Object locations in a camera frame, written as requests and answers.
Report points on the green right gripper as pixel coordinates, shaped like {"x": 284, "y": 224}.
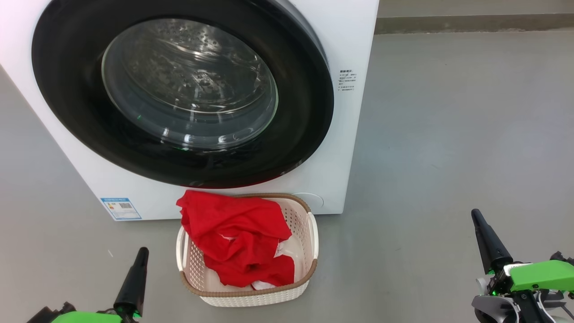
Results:
{"x": 538, "y": 276}

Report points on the white front-load washing machine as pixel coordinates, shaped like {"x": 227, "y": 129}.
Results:
{"x": 354, "y": 45}

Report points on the red garment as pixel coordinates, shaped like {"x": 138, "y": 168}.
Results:
{"x": 233, "y": 224}

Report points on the round white filter cover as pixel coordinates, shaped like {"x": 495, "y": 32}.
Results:
{"x": 314, "y": 199}

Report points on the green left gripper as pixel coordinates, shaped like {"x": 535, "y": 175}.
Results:
{"x": 85, "y": 317}

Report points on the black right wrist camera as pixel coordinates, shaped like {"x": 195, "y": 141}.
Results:
{"x": 563, "y": 258}

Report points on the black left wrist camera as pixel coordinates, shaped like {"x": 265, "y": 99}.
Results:
{"x": 49, "y": 315}

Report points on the black round glass washer door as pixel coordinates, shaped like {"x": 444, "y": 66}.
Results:
{"x": 305, "y": 121}

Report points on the blue energy label sticker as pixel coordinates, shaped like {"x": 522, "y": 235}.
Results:
{"x": 121, "y": 208}

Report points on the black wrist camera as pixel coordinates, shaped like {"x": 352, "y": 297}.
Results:
{"x": 49, "y": 315}
{"x": 563, "y": 258}

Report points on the perforated stainless steel drum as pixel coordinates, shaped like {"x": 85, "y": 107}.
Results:
{"x": 188, "y": 67}

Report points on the cream perforated plastic laundry basket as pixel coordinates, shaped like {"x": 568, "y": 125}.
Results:
{"x": 251, "y": 298}

